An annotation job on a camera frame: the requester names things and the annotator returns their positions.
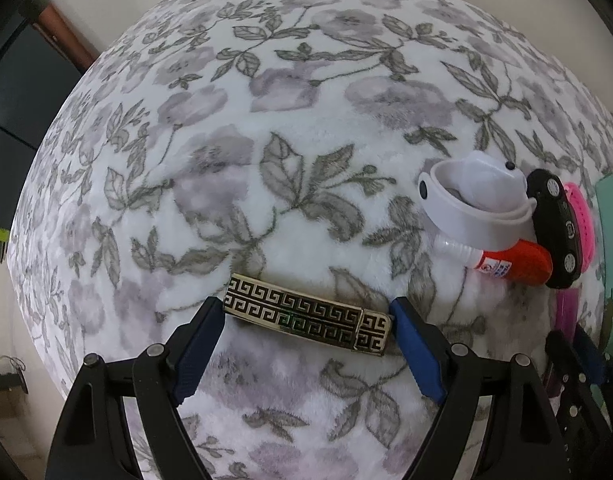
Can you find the purple lighter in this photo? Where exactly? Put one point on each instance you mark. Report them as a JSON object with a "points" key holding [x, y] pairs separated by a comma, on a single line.
{"points": [[567, 310]]}

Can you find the black toy car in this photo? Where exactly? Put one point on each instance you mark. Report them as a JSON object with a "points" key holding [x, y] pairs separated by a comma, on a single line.
{"points": [[555, 227]]}

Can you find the red white glue bottle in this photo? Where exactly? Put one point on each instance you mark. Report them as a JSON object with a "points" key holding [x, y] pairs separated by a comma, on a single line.
{"points": [[526, 262]]}

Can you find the pink smart watch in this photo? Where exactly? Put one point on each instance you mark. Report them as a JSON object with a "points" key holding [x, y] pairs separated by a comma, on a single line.
{"points": [[585, 223]]}

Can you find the floral fleece blanket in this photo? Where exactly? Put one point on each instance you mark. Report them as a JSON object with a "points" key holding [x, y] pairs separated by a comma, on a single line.
{"points": [[283, 140]]}

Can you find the dark cabinet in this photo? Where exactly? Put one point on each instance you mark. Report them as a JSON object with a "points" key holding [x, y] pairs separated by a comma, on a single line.
{"points": [[41, 60]]}

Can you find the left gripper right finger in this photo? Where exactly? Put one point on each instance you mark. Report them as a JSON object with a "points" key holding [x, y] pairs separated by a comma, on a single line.
{"points": [[521, 439]]}

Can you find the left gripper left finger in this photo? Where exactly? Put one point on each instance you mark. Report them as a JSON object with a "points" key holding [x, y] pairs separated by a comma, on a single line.
{"points": [[92, 439]]}

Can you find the gold patterned lighter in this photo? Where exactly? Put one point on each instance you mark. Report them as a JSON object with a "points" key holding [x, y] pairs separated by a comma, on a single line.
{"points": [[311, 318]]}

